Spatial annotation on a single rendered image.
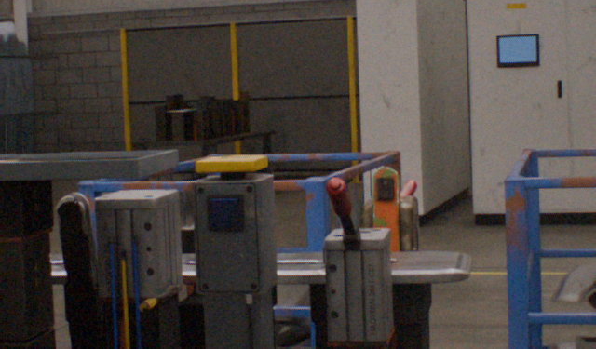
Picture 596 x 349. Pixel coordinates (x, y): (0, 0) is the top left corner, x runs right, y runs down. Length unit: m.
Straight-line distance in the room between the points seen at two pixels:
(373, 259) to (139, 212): 0.27
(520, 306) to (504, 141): 6.10
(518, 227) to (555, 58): 6.10
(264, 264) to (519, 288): 2.13
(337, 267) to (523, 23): 8.03
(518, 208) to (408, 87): 6.18
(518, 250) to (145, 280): 1.99
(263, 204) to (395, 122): 8.24
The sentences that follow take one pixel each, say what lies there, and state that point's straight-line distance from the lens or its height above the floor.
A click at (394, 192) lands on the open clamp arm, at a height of 1.08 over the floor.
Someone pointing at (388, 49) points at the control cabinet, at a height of 1.47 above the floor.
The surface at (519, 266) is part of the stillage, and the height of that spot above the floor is 0.70.
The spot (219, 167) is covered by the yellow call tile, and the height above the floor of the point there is 1.15.
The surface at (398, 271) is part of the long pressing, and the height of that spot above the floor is 1.00.
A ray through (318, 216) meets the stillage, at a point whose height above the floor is 0.84.
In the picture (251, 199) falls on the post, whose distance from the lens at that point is 1.09.
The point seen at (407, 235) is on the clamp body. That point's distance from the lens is 1.57.
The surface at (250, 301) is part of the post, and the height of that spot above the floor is 1.02.
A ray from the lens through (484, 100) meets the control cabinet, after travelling 9.24.
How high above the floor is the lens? 1.23
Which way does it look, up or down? 3 degrees down
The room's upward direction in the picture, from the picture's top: 2 degrees counter-clockwise
